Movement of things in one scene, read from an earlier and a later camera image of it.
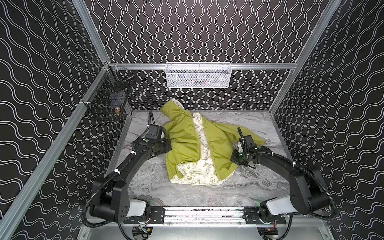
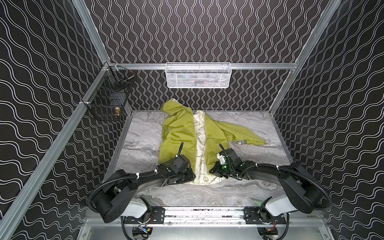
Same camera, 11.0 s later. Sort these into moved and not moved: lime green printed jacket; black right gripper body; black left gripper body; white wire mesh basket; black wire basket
Moved: black left gripper body; black right gripper body
Not moved: white wire mesh basket; black wire basket; lime green printed jacket
